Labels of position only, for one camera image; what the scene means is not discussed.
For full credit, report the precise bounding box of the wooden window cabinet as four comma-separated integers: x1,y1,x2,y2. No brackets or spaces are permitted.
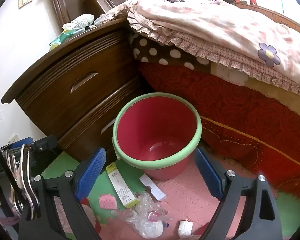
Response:
236,1,300,40

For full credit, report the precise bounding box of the dark wooden nightstand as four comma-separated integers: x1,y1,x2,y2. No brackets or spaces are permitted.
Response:
1,17,147,163

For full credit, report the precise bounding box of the blue white box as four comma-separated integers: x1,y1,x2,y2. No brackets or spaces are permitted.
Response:
15,137,33,145

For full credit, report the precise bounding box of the black cable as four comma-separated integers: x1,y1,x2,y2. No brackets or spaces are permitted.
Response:
0,130,24,200

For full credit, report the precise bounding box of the red slipper at left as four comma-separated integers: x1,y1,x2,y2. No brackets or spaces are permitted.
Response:
51,196,102,240

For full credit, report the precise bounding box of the red embroidered bed skirt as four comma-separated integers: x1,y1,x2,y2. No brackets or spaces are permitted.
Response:
137,61,300,200

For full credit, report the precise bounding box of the red bin with green rim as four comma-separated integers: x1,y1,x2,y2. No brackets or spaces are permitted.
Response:
112,92,202,180

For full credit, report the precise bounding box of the white translucent plastic bag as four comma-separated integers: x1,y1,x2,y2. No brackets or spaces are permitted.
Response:
94,14,115,27

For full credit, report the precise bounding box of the beige bed sheet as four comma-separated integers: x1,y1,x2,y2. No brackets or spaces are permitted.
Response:
210,62,300,120

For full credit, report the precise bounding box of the pink paper note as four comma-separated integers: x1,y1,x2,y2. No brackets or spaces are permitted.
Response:
98,194,118,210

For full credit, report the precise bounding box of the black device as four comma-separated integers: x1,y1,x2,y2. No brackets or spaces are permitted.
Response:
0,135,58,180

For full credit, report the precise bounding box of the metal spring clip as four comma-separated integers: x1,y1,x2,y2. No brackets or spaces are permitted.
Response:
5,144,40,222

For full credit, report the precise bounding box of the white tissue wad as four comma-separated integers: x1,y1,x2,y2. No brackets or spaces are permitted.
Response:
178,219,193,238

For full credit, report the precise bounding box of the clear plastic bag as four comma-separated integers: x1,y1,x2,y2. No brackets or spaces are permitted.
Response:
111,192,170,239

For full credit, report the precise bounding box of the pink floral quilt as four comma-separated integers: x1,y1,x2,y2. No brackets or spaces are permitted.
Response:
107,0,300,98

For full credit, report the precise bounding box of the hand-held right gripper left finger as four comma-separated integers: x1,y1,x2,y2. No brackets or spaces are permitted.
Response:
18,147,107,240

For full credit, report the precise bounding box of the pink foam floor mat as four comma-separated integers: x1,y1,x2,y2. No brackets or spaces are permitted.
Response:
85,155,280,240

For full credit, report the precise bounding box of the green foam floor mat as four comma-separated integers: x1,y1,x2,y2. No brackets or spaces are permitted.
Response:
41,150,145,233
275,191,300,240

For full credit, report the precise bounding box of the yellow-green and white carton box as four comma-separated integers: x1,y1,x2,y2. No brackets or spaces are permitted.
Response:
105,162,140,208

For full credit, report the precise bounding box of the pink tape roll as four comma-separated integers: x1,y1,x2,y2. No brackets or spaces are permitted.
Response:
147,211,160,223

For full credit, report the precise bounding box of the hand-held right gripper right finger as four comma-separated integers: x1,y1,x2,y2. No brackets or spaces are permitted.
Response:
194,146,283,240

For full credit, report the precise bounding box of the brown polka dot blanket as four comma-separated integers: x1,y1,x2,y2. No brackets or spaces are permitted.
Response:
130,32,212,70

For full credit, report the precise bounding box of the teal wet wipes pack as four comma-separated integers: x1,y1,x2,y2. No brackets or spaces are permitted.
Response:
49,29,78,52

